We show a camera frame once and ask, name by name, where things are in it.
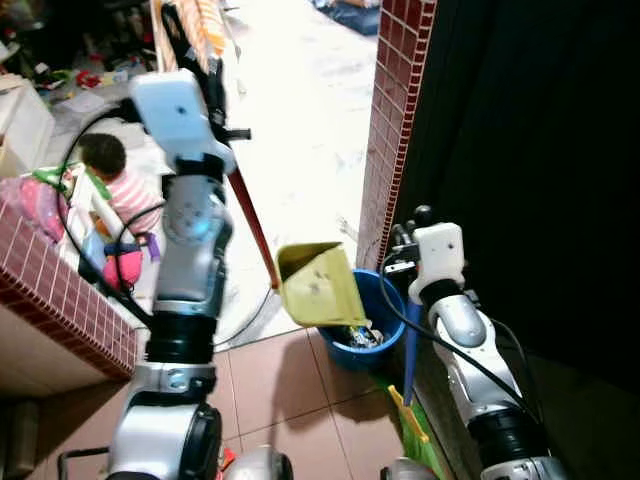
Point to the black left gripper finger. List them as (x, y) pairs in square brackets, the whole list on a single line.
[(215, 72), (188, 35)]

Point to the yellow plastic dustpan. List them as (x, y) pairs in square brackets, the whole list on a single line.
[(320, 290)]

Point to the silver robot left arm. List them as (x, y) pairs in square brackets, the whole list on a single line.
[(190, 240)]

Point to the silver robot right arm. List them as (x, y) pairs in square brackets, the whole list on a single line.
[(460, 325)]

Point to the white floor mat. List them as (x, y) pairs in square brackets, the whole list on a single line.
[(300, 120)]

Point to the orange striped cloth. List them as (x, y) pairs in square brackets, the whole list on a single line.
[(205, 25)]

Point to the green yellow broom blue stick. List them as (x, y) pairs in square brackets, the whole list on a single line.
[(412, 350)]

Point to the child in striped shirt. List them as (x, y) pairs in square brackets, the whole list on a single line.
[(125, 190)]

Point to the blue cloth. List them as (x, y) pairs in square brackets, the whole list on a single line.
[(350, 15)]

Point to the white box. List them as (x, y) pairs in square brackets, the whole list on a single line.
[(25, 125)]

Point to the silver robot right leg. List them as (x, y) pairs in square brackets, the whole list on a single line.
[(408, 470)]

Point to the silver robot leg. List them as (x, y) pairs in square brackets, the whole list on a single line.
[(408, 470), (258, 465)]

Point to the silver robot left leg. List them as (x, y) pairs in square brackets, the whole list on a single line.
[(258, 465)]

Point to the red orange plastic scraps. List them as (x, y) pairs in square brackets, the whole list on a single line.
[(225, 460)]

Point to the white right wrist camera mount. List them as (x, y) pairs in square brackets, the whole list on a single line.
[(440, 255)]

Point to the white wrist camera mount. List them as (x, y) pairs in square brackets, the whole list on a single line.
[(440, 255), (175, 110)]

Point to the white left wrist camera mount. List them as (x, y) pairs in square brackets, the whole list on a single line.
[(175, 110)]

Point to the black metal tube frame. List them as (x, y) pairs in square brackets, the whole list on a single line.
[(80, 452)]

